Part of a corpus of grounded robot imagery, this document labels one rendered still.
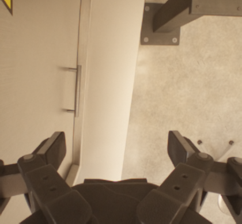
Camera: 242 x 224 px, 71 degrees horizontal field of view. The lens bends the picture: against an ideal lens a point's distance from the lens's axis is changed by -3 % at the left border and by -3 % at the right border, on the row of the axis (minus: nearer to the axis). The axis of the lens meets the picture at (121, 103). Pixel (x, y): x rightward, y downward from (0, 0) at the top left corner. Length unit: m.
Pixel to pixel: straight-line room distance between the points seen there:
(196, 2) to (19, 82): 0.45
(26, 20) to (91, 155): 0.55
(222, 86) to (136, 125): 0.80
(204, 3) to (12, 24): 0.45
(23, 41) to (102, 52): 0.37
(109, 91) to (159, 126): 1.00
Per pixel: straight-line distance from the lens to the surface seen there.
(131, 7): 0.63
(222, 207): 1.58
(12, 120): 0.27
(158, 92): 1.47
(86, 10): 0.60
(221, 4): 0.57
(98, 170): 0.75
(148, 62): 1.43
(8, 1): 0.26
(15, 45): 0.27
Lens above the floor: 1.41
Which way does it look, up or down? 75 degrees down
